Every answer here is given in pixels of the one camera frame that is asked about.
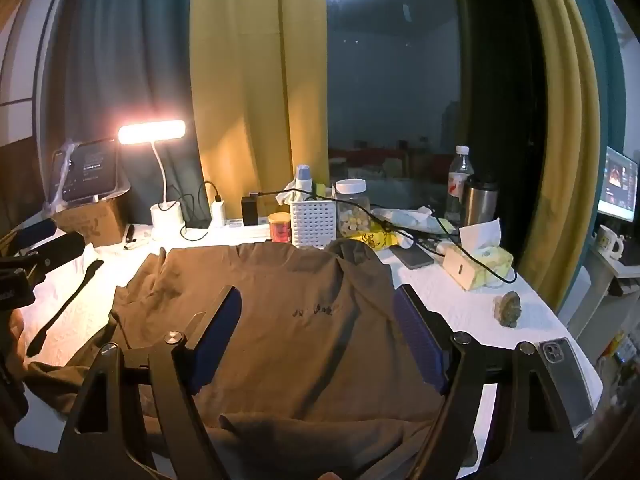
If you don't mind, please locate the glass jar with white lid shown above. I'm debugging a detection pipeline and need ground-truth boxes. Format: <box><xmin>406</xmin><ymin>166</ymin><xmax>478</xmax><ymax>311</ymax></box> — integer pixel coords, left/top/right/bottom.
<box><xmin>335</xmin><ymin>179</ymin><xmax>372</xmax><ymax>239</ymax></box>

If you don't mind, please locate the white side table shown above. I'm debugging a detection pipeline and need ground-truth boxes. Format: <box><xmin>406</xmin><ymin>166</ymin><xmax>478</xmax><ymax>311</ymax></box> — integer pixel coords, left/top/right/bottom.
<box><xmin>565</xmin><ymin>247</ymin><xmax>640</xmax><ymax>343</ymax></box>

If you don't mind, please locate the white desk lamp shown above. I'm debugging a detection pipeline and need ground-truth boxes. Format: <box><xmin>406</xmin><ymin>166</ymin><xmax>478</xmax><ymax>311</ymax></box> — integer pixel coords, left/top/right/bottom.
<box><xmin>117</xmin><ymin>120</ymin><xmax>187</xmax><ymax>242</ymax></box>

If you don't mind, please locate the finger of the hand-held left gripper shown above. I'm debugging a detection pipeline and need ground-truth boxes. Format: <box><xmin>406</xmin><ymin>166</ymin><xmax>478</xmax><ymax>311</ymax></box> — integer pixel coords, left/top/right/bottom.
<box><xmin>9</xmin><ymin>219</ymin><xmax>57</xmax><ymax>253</ymax></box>
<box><xmin>0</xmin><ymin>231</ymin><xmax>87</xmax><ymax>282</ymax></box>

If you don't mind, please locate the yellow curtain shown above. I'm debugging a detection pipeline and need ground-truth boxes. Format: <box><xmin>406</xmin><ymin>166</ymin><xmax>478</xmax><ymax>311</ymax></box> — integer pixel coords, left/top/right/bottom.
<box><xmin>517</xmin><ymin>0</ymin><xmax>603</xmax><ymax>308</ymax></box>
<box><xmin>189</xmin><ymin>0</ymin><xmax>331</xmax><ymax>211</ymax></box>

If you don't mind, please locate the black charging cable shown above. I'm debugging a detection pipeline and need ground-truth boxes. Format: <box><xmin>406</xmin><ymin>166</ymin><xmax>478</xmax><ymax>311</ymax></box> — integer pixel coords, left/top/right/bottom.
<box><xmin>170</xmin><ymin>180</ymin><xmax>222</xmax><ymax>242</ymax></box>

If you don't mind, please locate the tissue box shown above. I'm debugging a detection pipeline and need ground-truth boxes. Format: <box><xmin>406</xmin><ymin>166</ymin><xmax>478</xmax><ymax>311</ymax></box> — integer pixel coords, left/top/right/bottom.
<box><xmin>442</xmin><ymin>217</ymin><xmax>515</xmax><ymax>292</ymax></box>

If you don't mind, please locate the teal curtain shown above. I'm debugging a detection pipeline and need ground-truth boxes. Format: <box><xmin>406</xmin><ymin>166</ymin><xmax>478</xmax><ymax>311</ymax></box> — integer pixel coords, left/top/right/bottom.
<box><xmin>42</xmin><ymin>0</ymin><xmax>203</xmax><ymax>223</ymax></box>

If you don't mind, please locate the clear plastic wrap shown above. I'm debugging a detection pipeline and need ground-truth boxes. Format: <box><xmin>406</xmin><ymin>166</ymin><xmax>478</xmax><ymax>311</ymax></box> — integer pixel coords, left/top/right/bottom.
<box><xmin>50</xmin><ymin>139</ymin><xmax>81</xmax><ymax>211</ymax></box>

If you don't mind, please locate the dark window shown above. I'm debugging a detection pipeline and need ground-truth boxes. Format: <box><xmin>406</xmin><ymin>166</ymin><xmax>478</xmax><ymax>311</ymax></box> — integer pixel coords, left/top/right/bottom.
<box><xmin>326</xmin><ymin>0</ymin><xmax>466</xmax><ymax>211</ymax></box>

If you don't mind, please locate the clear water bottle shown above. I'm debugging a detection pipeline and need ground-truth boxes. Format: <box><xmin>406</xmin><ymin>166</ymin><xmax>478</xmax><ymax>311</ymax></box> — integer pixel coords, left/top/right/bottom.
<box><xmin>445</xmin><ymin>145</ymin><xmax>475</xmax><ymax>226</ymax></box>

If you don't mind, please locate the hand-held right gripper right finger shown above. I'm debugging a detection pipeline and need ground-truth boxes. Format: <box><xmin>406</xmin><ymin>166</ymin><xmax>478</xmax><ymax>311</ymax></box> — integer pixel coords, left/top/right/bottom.
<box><xmin>392</xmin><ymin>284</ymin><xmax>586</xmax><ymax>480</ymax></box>

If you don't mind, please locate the white bottle with blue cap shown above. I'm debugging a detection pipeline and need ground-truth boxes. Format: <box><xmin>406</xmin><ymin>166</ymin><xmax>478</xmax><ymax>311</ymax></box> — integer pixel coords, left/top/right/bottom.
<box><xmin>295</xmin><ymin>164</ymin><xmax>314</xmax><ymax>206</ymax></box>

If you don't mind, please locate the tablet screen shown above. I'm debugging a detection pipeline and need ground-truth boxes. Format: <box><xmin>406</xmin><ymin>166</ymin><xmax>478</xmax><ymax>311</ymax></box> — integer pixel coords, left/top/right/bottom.
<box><xmin>51</xmin><ymin>139</ymin><xmax>123</xmax><ymax>206</ymax></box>

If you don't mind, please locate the red can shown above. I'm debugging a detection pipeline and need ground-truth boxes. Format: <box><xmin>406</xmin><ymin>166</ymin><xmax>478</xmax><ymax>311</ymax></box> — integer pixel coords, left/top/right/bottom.
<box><xmin>268</xmin><ymin>212</ymin><xmax>292</xmax><ymax>244</ymax></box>

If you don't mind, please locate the computer monitor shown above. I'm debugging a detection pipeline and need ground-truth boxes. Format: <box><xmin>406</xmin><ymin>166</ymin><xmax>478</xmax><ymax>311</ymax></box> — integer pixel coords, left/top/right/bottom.
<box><xmin>597</xmin><ymin>145</ymin><xmax>640</xmax><ymax>224</ymax></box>

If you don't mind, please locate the brown t-shirt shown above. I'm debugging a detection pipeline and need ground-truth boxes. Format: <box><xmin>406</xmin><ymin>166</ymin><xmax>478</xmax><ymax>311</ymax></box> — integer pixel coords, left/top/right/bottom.
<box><xmin>22</xmin><ymin>240</ymin><xmax>481</xmax><ymax>480</ymax></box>

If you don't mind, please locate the yellow snack packet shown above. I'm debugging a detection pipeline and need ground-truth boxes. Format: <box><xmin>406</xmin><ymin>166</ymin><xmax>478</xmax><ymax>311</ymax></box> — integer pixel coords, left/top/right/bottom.
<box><xmin>350</xmin><ymin>230</ymin><xmax>396</xmax><ymax>251</ymax></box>

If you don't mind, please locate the white perforated basket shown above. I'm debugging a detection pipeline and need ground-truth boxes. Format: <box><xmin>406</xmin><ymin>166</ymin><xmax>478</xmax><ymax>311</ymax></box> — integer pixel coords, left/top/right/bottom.
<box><xmin>290</xmin><ymin>199</ymin><xmax>337</xmax><ymax>249</ymax></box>

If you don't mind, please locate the brown cardboard box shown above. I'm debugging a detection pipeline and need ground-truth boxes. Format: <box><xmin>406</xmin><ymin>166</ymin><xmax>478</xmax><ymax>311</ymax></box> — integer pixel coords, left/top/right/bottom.
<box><xmin>50</xmin><ymin>195</ymin><xmax>126</xmax><ymax>249</ymax></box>

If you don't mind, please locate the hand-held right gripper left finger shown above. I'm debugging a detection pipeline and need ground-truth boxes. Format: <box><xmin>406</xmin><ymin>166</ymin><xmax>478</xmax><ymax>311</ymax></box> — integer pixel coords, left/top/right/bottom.
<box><xmin>50</xmin><ymin>285</ymin><xmax>243</xmax><ymax>480</ymax></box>

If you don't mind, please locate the white mug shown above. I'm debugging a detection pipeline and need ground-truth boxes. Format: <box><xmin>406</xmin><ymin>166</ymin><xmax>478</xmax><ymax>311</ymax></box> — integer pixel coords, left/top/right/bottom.
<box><xmin>597</xmin><ymin>225</ymin><xmax>625</xmax><ymax>260</ymax></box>

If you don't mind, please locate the white table cover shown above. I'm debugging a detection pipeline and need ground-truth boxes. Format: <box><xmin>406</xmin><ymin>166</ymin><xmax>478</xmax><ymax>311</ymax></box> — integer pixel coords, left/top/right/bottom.
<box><xmin>15</xmin><ymin>222</ymin><xmax>603</xmax><ymax>466</ymax></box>

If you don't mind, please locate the grey rock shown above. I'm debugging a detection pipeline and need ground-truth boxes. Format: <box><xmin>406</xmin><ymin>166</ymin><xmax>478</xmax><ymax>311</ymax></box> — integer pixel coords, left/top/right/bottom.
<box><xmin>494</xmin><ymin>291</ymin><xmax>522</xmax><ymax>329</ymax></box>

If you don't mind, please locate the long black cable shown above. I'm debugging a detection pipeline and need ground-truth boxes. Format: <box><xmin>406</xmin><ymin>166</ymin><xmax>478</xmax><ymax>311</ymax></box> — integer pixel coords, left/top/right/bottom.
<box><xmin>248</xmin><ymin>189</ymin><xmax>517</xmax><ymax>286</ymax></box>

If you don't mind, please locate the smartphone in clear case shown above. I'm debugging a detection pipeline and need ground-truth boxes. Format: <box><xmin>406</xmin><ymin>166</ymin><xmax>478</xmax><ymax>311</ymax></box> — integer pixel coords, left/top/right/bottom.
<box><xmin>537</xmin><ymin>337</ymin><xmax>594</xmax><ymax>429</ymax></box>

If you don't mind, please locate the crumpled white plastic bag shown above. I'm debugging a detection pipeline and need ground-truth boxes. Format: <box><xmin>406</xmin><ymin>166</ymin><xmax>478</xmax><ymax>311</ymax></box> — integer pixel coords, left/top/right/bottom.
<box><xmin>276</xmin><ymin>182</ymin><xmax>302</xmax><ymax>207</ymax></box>

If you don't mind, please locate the dark smartphone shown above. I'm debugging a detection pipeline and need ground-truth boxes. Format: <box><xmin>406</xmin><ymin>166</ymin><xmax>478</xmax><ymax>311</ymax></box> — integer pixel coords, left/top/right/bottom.
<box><xmin>397</xmin><ymin>246</ymin><xmax>435</xmax><ymax>269</ymax></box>

